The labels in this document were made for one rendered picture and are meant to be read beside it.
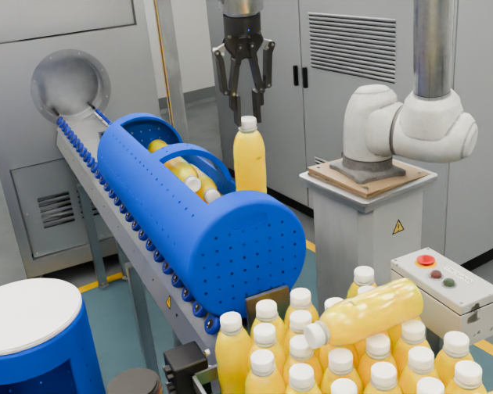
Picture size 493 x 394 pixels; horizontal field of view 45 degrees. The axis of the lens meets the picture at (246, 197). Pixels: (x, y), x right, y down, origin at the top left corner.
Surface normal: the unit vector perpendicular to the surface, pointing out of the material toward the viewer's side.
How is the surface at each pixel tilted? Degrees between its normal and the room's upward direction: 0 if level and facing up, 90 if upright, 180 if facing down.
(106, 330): 0
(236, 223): 90
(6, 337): 0
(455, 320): 90
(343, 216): 90
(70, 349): 90
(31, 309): 0
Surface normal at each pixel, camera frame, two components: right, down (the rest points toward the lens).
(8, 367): 0.20, 0.38
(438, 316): -0.90, 0.25
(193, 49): 0.54, 0.29
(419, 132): -0.60, 0.47
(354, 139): -0.74, 0.29
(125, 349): -0.08, -0.91
